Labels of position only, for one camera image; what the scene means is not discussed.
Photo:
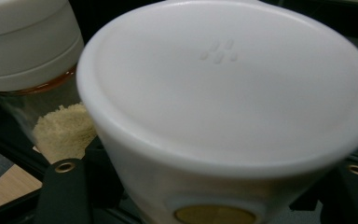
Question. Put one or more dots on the black metal shelf rack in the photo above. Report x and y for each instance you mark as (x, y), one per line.
(9, 143)

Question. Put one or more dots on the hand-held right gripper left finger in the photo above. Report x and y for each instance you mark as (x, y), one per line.
(65, 196)

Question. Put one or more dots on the glass jar with round white lid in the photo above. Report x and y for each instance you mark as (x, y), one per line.
(28, 40)

